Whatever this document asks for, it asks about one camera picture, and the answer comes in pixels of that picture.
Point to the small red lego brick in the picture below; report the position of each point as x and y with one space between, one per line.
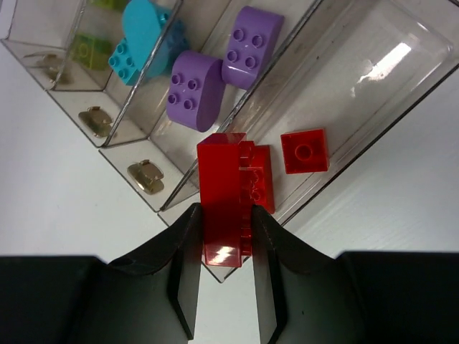
305 151

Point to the red rounded lego brick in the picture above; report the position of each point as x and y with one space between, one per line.
261 191

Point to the purple rounded lego brick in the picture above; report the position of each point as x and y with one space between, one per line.
196 91

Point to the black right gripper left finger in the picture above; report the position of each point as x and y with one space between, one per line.
148 295

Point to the teal rounded lego brick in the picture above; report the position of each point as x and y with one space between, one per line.
142 23

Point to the green lego in bin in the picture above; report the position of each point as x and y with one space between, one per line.
91 52

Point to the green lego brick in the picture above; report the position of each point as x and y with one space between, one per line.
115 5

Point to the purple orange lego top brick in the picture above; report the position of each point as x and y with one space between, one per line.
251 45

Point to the small teal lego cube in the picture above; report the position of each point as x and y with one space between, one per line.
121 62

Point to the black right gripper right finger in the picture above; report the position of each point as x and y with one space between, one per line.
305 296

